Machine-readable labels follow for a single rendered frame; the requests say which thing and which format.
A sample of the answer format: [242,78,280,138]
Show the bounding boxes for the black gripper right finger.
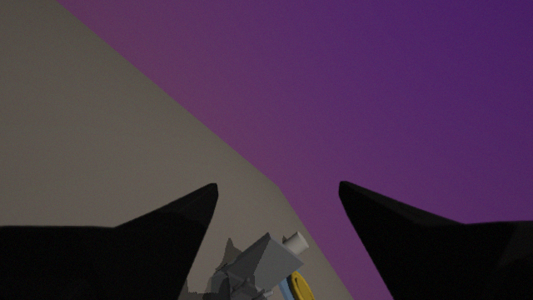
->
[339,181,533,300]

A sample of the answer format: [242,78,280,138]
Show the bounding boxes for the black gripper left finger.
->
[0,183,218,300]

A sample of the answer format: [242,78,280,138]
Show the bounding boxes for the yellow plate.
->
[291,271,315,300]

